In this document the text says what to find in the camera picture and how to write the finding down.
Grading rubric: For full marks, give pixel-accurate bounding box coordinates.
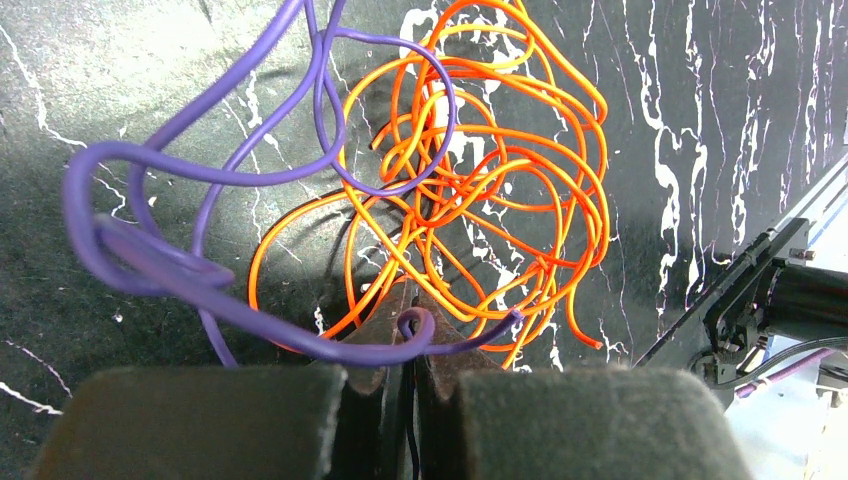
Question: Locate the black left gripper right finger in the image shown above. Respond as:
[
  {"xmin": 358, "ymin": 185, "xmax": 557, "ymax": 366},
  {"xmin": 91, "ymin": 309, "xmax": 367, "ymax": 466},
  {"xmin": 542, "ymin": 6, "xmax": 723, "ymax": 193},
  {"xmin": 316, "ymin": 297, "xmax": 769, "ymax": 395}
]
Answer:
[{"xmin": 413, "ymin": 291, "xmax": 757, "ymax": 480}]

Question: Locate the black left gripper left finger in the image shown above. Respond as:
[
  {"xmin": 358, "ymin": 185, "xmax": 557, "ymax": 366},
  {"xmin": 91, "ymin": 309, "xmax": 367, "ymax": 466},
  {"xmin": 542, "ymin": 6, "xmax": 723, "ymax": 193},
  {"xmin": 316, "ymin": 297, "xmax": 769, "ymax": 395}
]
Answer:
[{"xmin": 26, "ymin": 278, "xmax": 415, "ymax": 480}]

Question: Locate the purple cable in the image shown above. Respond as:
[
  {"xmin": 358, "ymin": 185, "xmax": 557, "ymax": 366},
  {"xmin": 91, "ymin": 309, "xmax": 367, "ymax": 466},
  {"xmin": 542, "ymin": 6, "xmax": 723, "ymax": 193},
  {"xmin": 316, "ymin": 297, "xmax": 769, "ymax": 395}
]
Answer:
[{"xmin": 62, "ymin": 0, "xmax": 525, "ymax": 369}]

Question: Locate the orange cable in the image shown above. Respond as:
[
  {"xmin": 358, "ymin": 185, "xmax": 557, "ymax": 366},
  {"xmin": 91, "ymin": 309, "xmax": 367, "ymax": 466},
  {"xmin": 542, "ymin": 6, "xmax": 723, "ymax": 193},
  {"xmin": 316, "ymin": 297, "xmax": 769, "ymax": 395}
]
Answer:
[{"xmin": 248, "ymin": 0, "xmax": 611, "ymax": 372}]

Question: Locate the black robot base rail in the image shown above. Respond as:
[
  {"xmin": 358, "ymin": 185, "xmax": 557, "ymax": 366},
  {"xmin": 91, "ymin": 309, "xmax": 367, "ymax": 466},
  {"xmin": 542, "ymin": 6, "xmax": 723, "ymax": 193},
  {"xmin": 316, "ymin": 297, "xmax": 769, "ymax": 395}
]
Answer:
[{"xmin": 632, "ymin": 155, "xmax": 848, "ymax": 409}]

